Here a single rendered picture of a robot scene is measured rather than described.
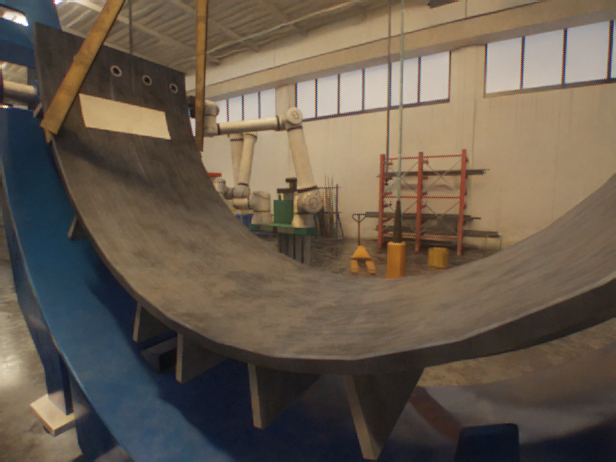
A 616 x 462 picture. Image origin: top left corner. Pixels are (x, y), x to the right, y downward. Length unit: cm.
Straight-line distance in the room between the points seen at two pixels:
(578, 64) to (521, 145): 248
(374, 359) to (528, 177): 1080
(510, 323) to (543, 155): 1086
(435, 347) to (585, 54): 1173
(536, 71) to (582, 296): 1147
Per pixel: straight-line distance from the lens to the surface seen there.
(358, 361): 57
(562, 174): 1131
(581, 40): 1219
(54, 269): 157
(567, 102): 1158
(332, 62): 1277
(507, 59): 1200
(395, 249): 155
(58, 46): 174
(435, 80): 1209
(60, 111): 153
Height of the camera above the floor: 172
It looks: 7 degrees down
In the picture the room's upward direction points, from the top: straight up
